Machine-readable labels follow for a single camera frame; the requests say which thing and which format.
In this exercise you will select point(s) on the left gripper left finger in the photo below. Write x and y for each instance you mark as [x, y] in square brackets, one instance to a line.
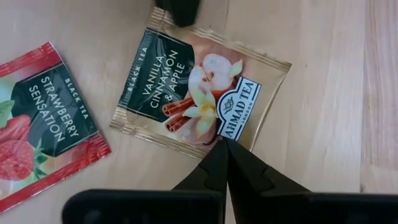
[211, 177]

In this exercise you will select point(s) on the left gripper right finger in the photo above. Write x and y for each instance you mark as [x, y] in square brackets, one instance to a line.
[248, 180]

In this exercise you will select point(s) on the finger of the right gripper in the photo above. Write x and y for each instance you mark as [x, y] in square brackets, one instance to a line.
[180, 12]

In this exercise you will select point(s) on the beige vanilla tea bag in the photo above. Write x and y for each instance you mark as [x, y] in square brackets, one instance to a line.
[174, 93]

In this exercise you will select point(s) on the red strawberry tea bag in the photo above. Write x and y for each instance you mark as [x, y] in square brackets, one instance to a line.
[46, 124]

